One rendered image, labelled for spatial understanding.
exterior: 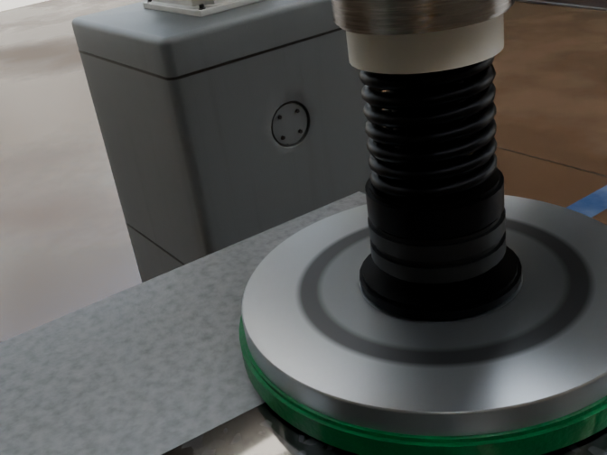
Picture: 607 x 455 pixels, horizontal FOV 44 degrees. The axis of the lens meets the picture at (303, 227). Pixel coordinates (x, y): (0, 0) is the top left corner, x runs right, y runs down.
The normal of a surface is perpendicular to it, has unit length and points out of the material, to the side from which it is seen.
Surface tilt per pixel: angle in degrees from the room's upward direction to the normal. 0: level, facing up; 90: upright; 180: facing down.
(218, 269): 0
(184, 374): 0
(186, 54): 90
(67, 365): 0
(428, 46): 90
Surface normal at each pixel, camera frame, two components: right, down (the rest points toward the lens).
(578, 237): -0.14, -0.89
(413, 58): -0.25, 0.47
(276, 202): 0.58, 0.29
